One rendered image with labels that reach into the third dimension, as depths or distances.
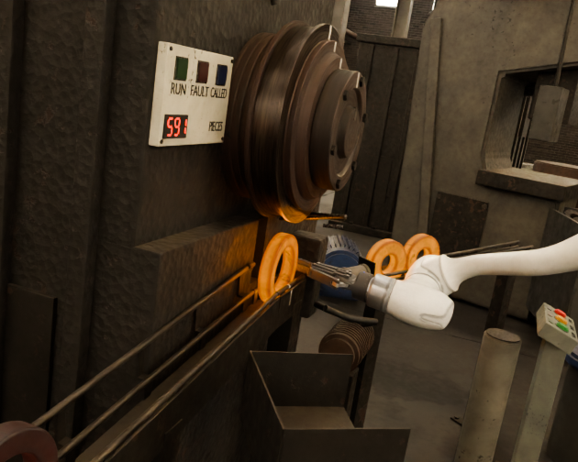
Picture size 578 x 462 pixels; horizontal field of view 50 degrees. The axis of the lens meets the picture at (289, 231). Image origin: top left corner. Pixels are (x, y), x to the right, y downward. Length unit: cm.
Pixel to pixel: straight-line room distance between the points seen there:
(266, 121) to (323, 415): 60
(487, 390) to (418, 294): 69
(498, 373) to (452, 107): 235
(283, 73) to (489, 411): 136
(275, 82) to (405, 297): 62
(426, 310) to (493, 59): 275
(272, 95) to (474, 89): 292
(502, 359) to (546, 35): 238
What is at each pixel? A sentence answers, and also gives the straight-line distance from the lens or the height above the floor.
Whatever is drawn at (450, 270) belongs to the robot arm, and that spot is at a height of 80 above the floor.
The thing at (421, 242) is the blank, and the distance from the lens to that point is 207.
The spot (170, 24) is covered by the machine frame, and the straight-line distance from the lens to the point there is 117.
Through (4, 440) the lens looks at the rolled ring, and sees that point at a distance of 84.
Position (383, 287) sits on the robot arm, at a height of 75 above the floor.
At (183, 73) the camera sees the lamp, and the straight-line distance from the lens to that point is 117.
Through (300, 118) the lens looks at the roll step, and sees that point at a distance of 134.
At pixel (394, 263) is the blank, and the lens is 202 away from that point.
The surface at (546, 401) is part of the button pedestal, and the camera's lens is 225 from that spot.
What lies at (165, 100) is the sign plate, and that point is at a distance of 114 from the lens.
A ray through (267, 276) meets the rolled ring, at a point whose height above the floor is 75.
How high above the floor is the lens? 119
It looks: 13 degrees down
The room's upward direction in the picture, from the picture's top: 9 degrees clockwise
